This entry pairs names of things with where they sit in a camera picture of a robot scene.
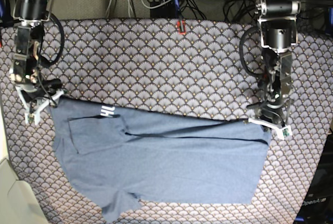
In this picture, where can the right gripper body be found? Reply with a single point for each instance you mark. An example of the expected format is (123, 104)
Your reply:
(37, 97)

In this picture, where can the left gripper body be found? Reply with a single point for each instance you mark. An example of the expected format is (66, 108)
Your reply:
(273, 115)

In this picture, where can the blue T-shirt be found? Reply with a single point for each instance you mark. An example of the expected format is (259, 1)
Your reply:
(117, 156)

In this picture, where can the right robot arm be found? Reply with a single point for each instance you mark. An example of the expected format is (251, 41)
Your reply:
(28, 60)

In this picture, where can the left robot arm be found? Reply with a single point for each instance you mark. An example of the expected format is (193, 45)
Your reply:
(277, 24)

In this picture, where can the black OpenArm box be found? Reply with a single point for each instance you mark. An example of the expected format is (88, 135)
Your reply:
(317, 205)

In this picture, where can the fan-patterned tablecloth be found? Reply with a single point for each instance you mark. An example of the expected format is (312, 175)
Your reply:
(147, 64)

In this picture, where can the red table clamp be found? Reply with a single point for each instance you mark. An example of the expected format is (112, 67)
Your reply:
(181, 27)

